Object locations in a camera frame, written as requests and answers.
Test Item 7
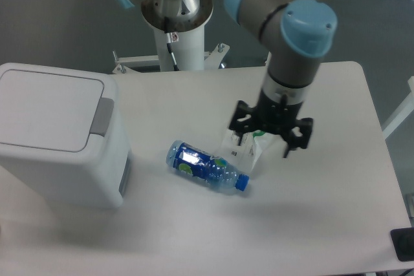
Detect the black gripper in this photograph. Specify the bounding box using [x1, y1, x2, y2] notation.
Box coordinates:
[228, 90, 314, 158]

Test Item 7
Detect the white plastic trash can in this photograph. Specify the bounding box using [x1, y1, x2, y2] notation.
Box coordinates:
[1, 63, 131, 209]

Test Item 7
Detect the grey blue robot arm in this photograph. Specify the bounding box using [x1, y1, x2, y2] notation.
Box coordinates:
[117, 0, 338, 151]

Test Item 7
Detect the clear plastic bag green strip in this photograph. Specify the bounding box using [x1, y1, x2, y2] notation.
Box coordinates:
[216, 129, 274, 174]

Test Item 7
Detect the blue plastic water bottle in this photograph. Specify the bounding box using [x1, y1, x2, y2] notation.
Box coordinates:
[166, 140, 250, 195]

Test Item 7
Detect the black device at table edge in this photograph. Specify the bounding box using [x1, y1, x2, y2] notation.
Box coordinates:
[390, 228, 413, 262]

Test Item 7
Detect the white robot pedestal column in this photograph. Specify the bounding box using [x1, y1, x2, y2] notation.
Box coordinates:
[141, 0, 213, 72]

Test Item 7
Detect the white metal base frame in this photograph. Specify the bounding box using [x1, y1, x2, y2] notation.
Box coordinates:
[112, 43, 271, 74]

